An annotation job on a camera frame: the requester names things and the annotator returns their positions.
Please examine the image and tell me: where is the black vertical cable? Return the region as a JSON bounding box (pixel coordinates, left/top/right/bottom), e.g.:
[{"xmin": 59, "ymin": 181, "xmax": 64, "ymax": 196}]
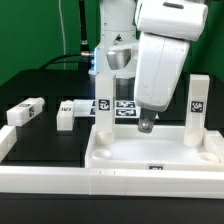
[{"xmin": 78, "ymin": 0, "xmax": 90, "ymax": 53}]

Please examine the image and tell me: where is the white marker base plate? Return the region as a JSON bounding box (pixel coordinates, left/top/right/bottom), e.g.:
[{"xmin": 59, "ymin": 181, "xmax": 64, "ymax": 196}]
[{"xmin": 74, "ymin": 99, "xmax": 140, "ymax": 119}]

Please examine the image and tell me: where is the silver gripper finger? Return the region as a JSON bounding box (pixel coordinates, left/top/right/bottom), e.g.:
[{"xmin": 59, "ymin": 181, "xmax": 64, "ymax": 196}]
[{"xmin": 138, "ymin": 108, "xmax": 157, "ymax": 134}]

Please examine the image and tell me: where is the white desk top tray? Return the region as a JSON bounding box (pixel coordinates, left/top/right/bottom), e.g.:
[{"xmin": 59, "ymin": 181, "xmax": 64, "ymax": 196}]
[{"xmin": 85, "ymin": 125, "xmax": 224, "ymax": 172}]

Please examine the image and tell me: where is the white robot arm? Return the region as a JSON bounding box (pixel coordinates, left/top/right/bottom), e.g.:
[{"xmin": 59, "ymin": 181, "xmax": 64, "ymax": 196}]
[{"xmin": 90, "ymin": 0, "xmax": 208, "ymax": 133}]

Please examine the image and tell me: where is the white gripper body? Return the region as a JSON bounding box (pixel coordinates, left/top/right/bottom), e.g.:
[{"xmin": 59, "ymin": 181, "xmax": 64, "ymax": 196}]
[{"xmin": 134, "ymin": 0, "xmax": 208, "ymax": 112}]

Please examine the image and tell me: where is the white fence wall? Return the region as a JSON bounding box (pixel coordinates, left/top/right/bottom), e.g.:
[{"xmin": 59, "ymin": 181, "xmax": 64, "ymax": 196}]
[
  {"xmin": 0, "ymin": 125, "xmax": 17, "ymax": 163},
  {"xmin": 0, "ymin": 166, "xmax": 224, "ymax": 199}
]

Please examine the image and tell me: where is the black cable with connector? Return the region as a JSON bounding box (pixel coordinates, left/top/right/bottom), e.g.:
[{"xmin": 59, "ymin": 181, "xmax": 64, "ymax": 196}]
[{"xmin": 39, "ymin": 50, "xmax": 96, "ymax": 71}]

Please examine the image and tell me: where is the white left fence wall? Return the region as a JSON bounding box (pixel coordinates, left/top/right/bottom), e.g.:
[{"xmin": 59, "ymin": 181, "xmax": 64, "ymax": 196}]
[{"xmin": 0, "ymin": 125, "xmax": 17, "ymax": 163}]

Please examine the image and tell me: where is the white thin cable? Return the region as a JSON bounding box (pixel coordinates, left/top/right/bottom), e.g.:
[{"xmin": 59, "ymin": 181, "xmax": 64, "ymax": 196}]
[{"xmin": 58, "ymin": 0, "xmax": 67, "ymax": 71}]

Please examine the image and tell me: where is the white front fence wall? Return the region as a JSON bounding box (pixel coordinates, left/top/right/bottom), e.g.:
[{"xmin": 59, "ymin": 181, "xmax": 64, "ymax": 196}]
[{"xmin": 0, "ymin": 166, "xmax": 224, "ymax": 199}]

